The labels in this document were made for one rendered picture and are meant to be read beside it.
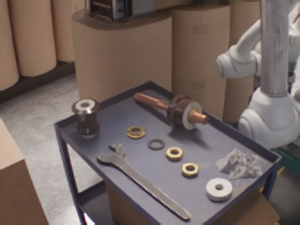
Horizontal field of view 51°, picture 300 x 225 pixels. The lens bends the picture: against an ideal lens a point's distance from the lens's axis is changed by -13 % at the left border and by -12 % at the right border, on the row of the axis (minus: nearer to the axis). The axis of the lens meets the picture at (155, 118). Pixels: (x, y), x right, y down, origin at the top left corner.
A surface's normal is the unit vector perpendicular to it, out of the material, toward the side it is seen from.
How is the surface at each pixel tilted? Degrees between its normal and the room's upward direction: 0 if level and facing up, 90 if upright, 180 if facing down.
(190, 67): 90
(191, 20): 90
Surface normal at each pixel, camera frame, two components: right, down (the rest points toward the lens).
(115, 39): -0.06, 0.57
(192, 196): -0.01, -0.82
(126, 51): 0.23, 0.55
